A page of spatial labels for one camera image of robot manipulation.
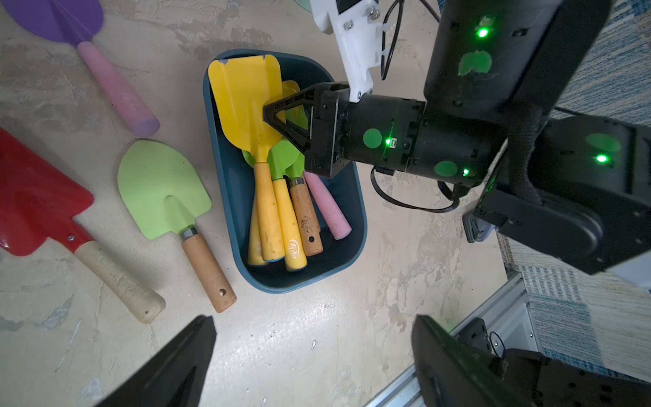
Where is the dark teal storage box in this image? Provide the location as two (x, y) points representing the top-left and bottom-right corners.
(203, 80), (367, 293)

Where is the purple trowel pink handle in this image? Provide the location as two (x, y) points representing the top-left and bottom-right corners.
(2, 0), (160, 137)
(303, 171), (352, 240)

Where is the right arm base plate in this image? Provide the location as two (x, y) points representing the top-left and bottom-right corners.
(454, 318), (650, 406)

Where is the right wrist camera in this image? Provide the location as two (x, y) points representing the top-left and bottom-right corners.
(310, 0), (389, 103)

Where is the red shovel wooden handle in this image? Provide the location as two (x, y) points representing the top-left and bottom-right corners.
(1, 130), (165, 324)

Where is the green trowel yellow handle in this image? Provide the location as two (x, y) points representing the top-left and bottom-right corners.
(268, 138), (308, 272)

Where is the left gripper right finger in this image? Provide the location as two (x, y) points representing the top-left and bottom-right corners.
(411, 315), (514, 406)

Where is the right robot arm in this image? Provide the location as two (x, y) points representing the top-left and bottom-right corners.
(264, 1), (650, 274)

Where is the green trowel wooden handle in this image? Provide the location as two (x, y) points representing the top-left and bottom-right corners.
(286, 153), (324, 257)
(117, 139), (237, 313)

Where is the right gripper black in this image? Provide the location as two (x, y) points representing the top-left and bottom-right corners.
(263, 83), (504, 185)

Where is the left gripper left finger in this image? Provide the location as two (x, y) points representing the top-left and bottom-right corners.
(99, 315), (216, 406)

